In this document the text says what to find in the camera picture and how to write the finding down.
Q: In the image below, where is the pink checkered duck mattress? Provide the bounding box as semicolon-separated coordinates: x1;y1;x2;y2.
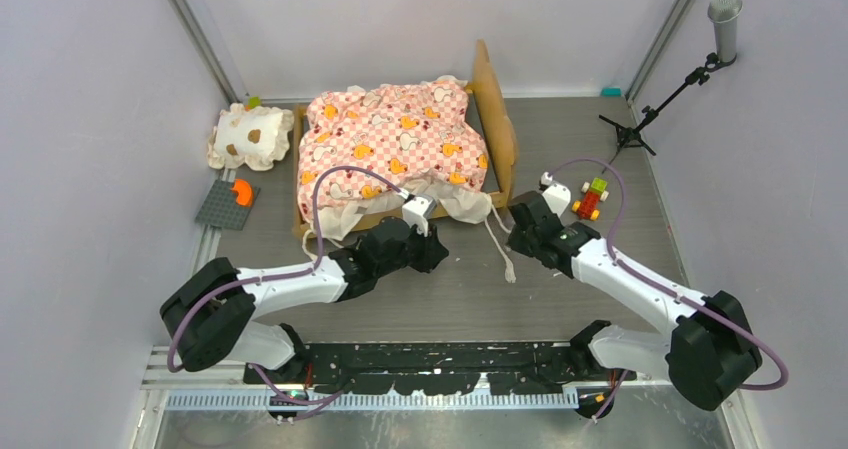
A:
297;75;493;241

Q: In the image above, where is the wooden pet bed frame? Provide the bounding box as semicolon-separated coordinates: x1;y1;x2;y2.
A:
292;40;518;236

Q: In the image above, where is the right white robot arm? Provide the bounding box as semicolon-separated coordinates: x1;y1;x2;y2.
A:
508;191;762;410

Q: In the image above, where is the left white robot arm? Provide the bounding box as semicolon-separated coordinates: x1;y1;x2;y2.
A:
160;217;449;383

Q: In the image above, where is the red toy block car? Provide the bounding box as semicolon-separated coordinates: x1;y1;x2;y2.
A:
572;177;609;221

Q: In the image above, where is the black microphone stand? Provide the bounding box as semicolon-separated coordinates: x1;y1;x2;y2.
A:
598;53;737;166

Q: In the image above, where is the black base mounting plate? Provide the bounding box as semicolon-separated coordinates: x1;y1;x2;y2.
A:
264;342;612;397

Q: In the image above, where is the orange curved toy block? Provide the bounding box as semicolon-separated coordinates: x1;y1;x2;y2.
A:
231;179;255;207

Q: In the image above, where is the teal small block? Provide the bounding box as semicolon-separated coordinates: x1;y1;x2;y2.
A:
600;87;623;98

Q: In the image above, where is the white ruffled pillow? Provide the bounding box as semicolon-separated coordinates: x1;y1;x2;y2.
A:
206;103;295;172

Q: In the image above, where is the grey building baseplate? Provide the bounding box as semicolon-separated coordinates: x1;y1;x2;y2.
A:
194;180;261;231

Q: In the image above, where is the grey microphone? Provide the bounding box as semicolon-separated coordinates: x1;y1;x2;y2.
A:
707;0;743;64

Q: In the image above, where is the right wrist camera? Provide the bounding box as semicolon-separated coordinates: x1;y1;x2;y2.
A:
539;172;572;218

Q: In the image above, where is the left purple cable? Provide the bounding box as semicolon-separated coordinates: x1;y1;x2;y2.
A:
165;165;415;422

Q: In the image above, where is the purple cable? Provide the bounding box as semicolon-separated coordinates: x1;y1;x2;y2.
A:
543;157;791;422
165;165;415;422

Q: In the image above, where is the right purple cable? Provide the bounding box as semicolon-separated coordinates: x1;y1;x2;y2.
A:
543;157;791;422

